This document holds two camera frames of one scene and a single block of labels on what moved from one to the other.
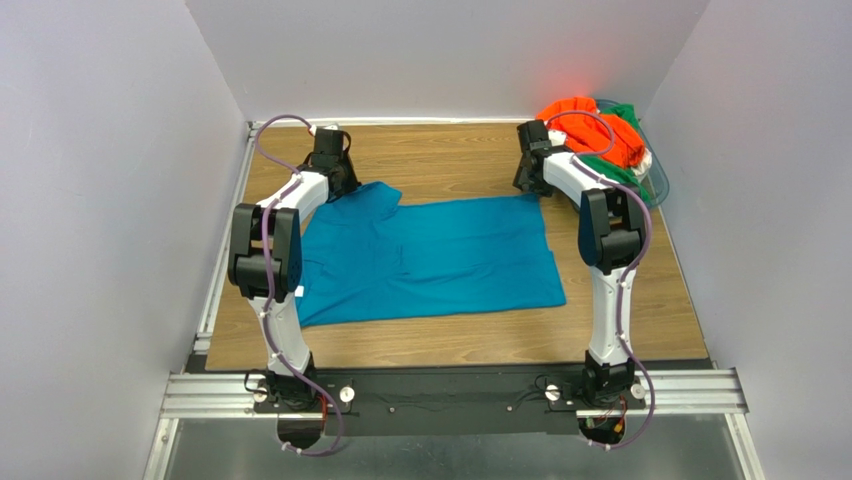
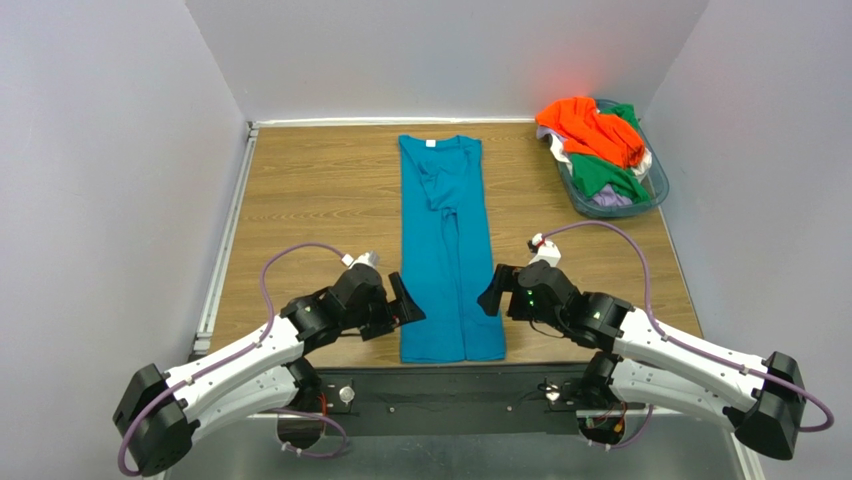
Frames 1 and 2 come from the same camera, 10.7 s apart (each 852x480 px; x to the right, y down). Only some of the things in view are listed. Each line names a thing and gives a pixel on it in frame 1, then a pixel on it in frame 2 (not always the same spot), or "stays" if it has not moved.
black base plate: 441,399 stays
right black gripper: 527,177 to 509,292
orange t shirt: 588,134 stays
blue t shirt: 366,255 to 446,251
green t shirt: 610,172 stays
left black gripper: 343,180 to 391,309
